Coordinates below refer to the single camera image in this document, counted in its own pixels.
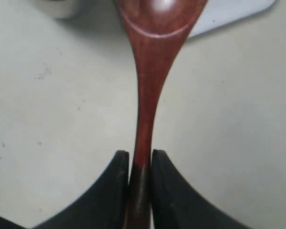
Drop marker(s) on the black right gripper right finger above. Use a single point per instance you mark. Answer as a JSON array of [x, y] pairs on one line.
[[243, 192]]

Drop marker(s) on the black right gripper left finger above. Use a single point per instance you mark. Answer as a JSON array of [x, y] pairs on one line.
[[102, 206]]

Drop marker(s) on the dark red wooden spoon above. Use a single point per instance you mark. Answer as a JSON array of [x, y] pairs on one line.
[[156, 29]]

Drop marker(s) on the stainless steel cup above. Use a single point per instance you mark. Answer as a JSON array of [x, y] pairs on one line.
[[60, 9]]

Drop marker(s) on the white rectangular tray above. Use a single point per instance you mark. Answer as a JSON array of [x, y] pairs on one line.
[[218, 13]]

